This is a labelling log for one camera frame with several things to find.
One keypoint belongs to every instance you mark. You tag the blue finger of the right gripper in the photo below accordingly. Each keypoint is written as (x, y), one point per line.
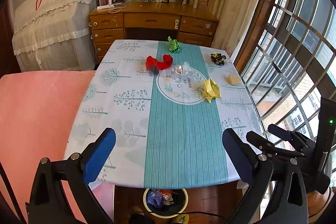
(269, 148)
(282, 133)

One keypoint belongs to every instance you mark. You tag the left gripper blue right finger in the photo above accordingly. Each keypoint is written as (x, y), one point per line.
(241, 154)

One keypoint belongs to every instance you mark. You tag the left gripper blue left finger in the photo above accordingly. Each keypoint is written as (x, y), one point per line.
(96, 154)

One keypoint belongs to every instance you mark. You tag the yellow paper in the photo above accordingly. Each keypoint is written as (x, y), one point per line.
(211, 90)

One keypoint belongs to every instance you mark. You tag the dark floral wrapper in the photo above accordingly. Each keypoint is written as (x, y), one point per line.
(218, 59)

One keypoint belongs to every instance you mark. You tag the clear plastic wrapper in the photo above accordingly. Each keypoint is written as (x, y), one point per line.
(181, 69)

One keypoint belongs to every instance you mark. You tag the red paper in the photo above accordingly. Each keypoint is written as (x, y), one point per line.
(152, 63)

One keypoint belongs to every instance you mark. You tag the green paper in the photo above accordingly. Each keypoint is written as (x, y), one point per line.
(174, 46)

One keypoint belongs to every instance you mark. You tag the purple plastic bag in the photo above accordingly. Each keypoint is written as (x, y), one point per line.
(154, 198)

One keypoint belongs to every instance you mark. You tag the blue trash bin cream rim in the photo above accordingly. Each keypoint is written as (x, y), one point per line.
(171, 208)

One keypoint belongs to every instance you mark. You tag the person right hand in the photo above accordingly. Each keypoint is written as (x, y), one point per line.
(317, 203)

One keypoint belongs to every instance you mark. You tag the right yellow knitted slipper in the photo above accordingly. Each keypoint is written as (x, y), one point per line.
(181, 219)

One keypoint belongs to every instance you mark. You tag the blue white patterned tablecloth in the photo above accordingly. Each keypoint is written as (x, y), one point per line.
(167, 135)

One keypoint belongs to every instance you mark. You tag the white lace covered cabinet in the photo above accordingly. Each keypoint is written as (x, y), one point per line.
(54, 35)

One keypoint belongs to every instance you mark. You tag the wooden desk with drawers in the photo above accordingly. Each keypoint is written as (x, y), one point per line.
(151, 21)

